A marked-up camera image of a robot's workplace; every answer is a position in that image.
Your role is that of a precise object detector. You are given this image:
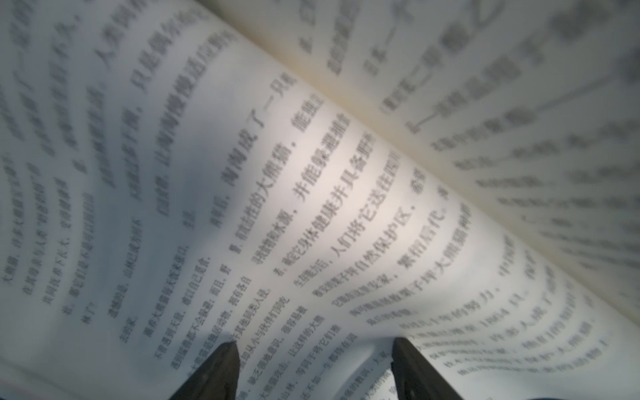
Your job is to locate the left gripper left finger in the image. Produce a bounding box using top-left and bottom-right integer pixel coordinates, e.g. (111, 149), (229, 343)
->
(169, 342), (240, 400)

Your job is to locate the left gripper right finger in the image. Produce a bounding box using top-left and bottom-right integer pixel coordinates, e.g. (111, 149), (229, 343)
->
(391, 337), (463, 400)

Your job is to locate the magazine book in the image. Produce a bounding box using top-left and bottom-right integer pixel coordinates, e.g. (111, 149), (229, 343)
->
(1, 1), (639, 399)

